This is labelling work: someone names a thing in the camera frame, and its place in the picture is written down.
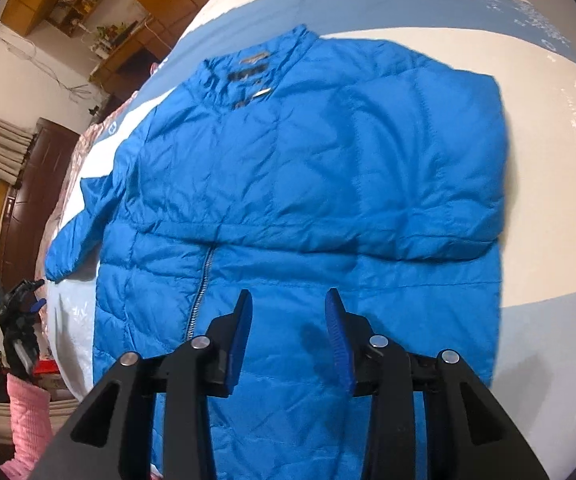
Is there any blue puffer jacket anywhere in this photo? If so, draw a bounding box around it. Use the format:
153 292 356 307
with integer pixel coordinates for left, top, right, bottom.
45 27 508 479

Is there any pink knitted cloth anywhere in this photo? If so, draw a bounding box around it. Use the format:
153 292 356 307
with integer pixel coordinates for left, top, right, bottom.
0 374 53 480

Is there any dark wooden headboard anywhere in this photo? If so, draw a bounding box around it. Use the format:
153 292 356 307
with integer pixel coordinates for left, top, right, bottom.
0 118 79 289

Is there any wooden desk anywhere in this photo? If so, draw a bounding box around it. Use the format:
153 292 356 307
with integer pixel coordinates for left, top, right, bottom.
88 18 174 100

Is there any blue white bed sheet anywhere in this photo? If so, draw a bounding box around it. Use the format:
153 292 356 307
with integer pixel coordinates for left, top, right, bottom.
46 0 576 479

